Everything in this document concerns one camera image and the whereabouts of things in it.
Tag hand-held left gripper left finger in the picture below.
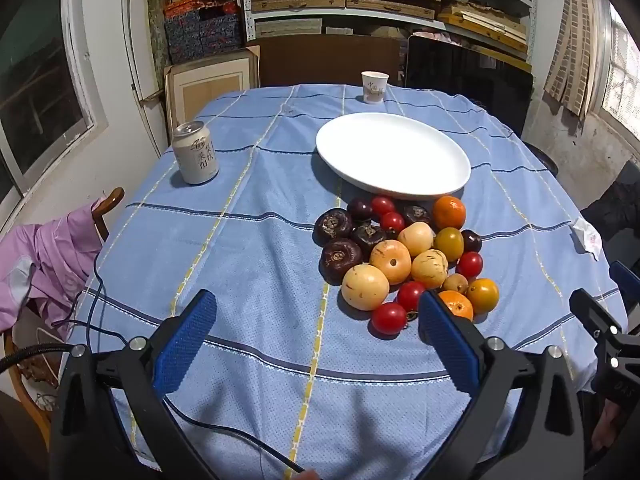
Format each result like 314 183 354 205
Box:
50 289 223 480

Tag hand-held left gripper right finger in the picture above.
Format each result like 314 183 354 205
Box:
417 290 586 480

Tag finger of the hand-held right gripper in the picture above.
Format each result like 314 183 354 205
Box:
570 287 640 361
609 260 640 302

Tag mandarin orange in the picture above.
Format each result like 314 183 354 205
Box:
432 195 467 231
436 290 474 322

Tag yellow cherry tomato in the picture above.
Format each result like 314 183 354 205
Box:
465 278 500 315

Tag pale yellow round fruit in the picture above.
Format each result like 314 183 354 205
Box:
411 249 449 290
341 263 390 311
397 221 435 257

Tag small green-orange mandarin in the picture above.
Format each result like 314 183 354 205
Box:
433 227 465 263

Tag pale orange round fruit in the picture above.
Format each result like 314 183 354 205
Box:
369 239 413 286

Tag white oval plate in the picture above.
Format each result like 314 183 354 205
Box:
315 112 472 200

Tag person's right hand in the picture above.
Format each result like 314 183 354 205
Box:
591 400 623 456

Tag crumpled white tissue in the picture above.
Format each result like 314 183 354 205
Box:
570 217 601 261

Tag dark cloth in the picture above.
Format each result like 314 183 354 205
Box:
580 160 640 248

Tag black wheel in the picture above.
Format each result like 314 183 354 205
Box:
522 141 560 177

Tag wooden chair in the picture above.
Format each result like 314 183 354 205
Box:
5 186 126 436

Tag pink jacket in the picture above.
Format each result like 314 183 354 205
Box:
0 199 107 343

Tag blue plaid tablecloth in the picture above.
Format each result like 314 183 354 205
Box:
75 82 628 480

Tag white beverage can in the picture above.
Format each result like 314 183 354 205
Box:
172 121 220 185

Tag frosted glass window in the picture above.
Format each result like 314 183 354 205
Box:
597 2 640 126

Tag beige patterned curtain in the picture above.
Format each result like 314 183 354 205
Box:
544 0 613 118

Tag framed picture in cardboard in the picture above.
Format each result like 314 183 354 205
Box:
164 45 261 156

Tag black flat monitor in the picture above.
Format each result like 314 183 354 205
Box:
404 34 535 138

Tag white paper cup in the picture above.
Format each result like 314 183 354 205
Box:
361 71 390 105

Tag white leaning strips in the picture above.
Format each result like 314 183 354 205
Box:
121 0 168 158

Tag white framed window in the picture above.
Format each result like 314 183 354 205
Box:
0 0 108 201

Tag stack of blue patterned boxes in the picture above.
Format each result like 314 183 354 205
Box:
164 7 244 63

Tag brown board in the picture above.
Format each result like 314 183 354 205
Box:
246 34 407 88

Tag green marbled board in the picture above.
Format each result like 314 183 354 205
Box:
146 0 172 73

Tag white metal shelf rack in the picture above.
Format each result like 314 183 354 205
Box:
240 0 538 73

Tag black flexible hose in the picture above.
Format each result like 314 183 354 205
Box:
0 342 76 373

